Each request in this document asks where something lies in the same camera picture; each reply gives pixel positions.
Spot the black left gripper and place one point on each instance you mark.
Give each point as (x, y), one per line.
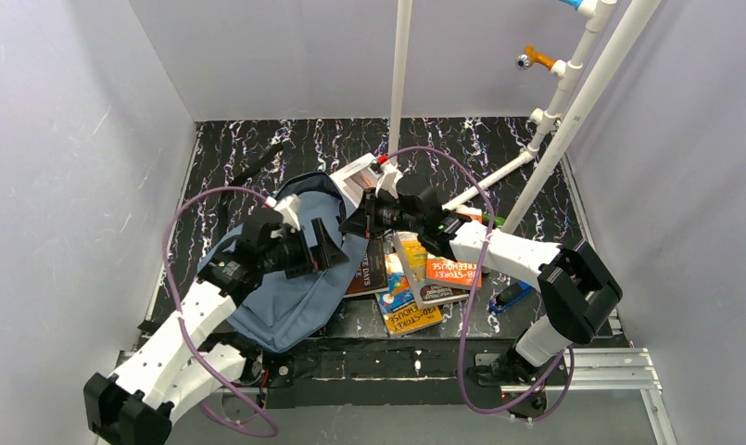
(314, 247)

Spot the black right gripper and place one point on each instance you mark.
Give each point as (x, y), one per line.
(370, 212)

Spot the light blue student backpack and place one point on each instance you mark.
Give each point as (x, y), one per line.
(271, 310)

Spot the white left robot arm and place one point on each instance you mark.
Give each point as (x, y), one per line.
(141, 400)

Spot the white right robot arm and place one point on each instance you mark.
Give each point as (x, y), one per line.
(577, 289)

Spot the white style magazine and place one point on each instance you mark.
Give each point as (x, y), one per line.
(353, 179)

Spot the dark three days book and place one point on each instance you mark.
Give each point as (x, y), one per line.
(371, 276)

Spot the beige paperback book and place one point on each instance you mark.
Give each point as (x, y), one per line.
(413, 258)

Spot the colourful blue storey book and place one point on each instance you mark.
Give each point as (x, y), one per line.
(398, 307)

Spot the orange storey treehouse book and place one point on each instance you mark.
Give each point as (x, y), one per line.
(455, 274)

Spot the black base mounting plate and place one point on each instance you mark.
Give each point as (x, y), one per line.
(360, 371)

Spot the orange blue pipe valve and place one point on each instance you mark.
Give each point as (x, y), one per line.
(531, 57)

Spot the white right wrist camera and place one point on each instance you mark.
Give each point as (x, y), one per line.
(387, 176)

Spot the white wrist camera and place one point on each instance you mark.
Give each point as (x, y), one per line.
(387, 176)
(288, 208)

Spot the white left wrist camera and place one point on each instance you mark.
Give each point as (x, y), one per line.
(288, 208)

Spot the aluminium rail frame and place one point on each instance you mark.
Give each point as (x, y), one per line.
(484, 382)

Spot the white pvc pipe frame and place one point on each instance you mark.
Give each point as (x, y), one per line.
(458, 58)

